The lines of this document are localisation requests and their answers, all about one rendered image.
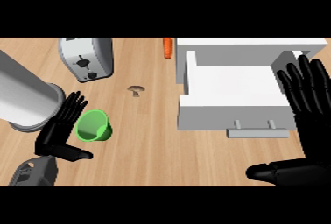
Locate white open drawer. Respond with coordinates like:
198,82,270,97
177,50,306,131

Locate white cabinet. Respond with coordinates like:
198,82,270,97
174,38,328,86

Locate grey drawer handle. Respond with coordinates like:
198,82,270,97
226,119,289,139

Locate silver toaster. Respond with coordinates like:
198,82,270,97
57,38,115,83

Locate green cup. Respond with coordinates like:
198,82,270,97
74,108,113,143

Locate brown mushroom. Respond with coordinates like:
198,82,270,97
127,85,146,98

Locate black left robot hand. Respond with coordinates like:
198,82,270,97
34,91,94,162

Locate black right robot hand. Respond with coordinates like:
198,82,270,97
243,54,331,187

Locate orange carrot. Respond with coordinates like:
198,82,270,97
161,38,173,60

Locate grey cylindrical appliance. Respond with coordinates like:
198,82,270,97
0,50,68,133

